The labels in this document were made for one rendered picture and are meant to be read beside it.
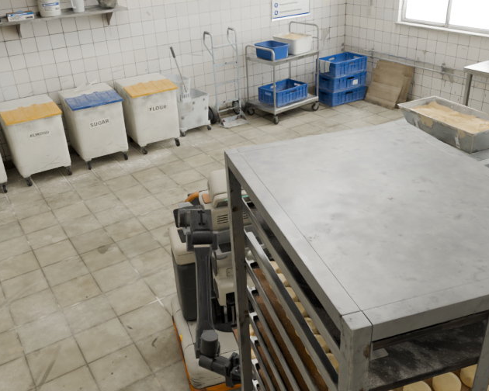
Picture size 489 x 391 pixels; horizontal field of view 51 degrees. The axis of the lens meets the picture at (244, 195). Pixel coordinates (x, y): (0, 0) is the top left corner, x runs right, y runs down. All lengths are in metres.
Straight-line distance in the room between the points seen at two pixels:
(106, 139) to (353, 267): 5.07
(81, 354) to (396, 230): 2.75
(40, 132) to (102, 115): 0.65
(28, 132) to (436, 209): 4.85
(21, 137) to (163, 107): 1.52
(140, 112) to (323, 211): 4.95
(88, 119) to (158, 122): 0.80
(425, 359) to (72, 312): 3.11
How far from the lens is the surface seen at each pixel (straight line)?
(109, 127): 5.70
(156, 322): 3.50
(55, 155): 5.64
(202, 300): 1.81
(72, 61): 6.13
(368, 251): 0.83
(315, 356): 0.96
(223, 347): 2.86
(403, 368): 0.86
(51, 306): 3.87
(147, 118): 5.84
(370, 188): 1.02
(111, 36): 6.22
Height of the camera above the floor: 2.28
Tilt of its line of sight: 28 degrees down
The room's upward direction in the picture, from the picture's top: 3 degrees counter-clockwise
